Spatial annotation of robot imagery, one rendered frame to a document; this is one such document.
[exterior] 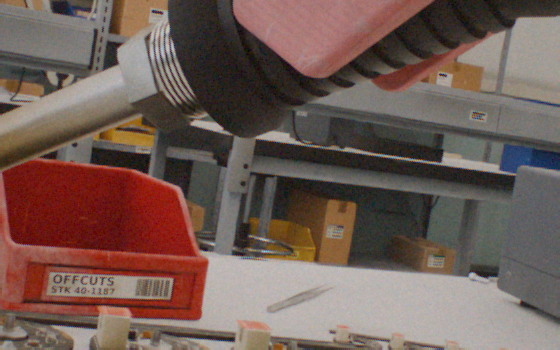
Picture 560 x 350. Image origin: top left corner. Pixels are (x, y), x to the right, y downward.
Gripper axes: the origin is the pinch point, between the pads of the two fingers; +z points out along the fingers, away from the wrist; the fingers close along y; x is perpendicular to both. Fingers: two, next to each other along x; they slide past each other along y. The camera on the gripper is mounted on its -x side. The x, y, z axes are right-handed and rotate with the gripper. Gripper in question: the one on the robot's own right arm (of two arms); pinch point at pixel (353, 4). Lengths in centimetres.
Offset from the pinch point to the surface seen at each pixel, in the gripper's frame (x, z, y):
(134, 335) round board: -2.4, 8.5, -4.8
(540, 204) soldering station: -8, 11, -57
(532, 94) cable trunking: -150, 55, -562
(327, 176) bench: -99, 77, -250
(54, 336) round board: -3.0, 8.8, -3.2
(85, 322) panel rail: -3.5, 9.2, -4.9
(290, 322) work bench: -10.3, 20.0, -35.7
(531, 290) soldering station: -5, 16, -56
